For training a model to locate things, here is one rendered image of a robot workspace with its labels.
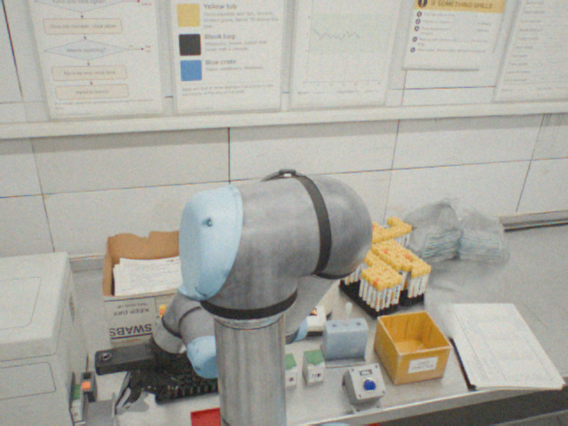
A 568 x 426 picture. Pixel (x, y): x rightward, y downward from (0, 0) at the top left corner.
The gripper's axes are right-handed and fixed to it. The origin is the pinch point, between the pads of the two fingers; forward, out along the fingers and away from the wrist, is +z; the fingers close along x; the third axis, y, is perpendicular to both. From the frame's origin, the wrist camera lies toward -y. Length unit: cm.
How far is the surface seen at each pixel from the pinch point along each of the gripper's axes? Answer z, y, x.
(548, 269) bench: -61, 116, 32
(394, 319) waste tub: -36, 55, 10
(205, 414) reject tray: -5.1, 17.9, -1.3
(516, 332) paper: -48, 89, 7
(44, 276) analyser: -16.3, -22.4, 13.7
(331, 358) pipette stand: -22, 45, 8
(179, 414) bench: -2.2, 13.3, -0.3
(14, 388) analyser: -4.2, -20.9, -4.4
